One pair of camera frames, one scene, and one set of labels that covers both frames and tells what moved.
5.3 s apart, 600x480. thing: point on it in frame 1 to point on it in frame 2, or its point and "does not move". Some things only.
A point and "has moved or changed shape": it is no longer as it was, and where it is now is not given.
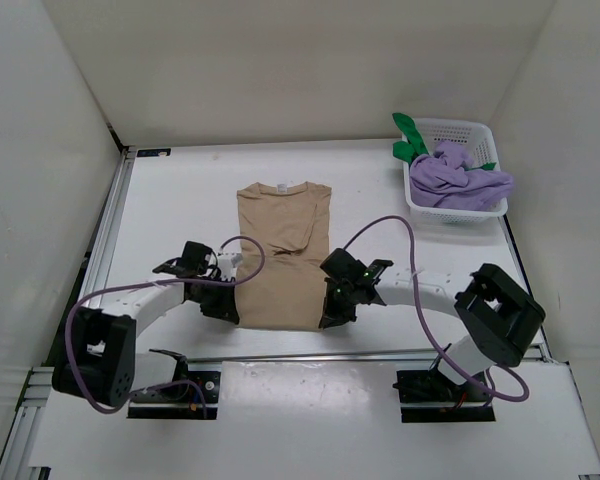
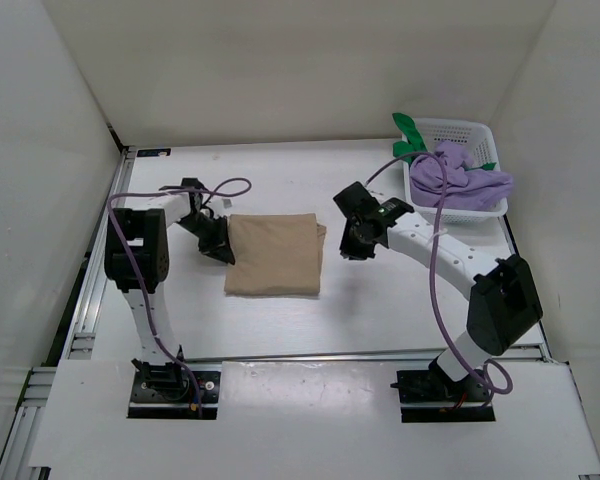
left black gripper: x=222 y=304 to x=212 y=240
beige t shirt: x=291 y=222 has moved or changed shape
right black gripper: x=336 y=307 to x=355 y=245
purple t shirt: x=442 y=181 does not move
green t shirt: x=415 y=146 does not move
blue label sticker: x=165 y=152 does not move
